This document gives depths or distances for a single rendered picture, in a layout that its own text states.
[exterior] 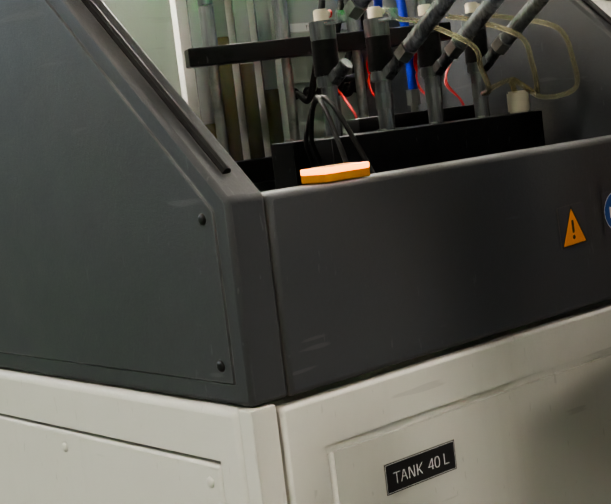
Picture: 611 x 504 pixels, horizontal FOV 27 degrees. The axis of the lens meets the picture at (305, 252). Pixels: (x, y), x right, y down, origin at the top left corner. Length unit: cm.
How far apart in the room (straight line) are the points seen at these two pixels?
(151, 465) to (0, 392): 27
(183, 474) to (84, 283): 19
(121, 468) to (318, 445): 21
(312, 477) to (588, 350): 36
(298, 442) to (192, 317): 13
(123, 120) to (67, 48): 10
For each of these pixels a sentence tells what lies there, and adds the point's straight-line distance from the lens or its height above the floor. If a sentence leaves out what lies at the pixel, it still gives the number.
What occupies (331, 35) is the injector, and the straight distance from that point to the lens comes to 134.
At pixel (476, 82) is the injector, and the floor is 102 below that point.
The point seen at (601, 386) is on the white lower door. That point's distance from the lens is 126.
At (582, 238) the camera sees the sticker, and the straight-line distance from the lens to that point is 123.
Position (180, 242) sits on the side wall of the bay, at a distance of 98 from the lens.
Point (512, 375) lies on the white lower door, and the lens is 116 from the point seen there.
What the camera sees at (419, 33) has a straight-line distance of 135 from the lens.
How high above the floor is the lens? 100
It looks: 6 degrees down
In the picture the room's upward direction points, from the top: 7 degrees counter-clockwise
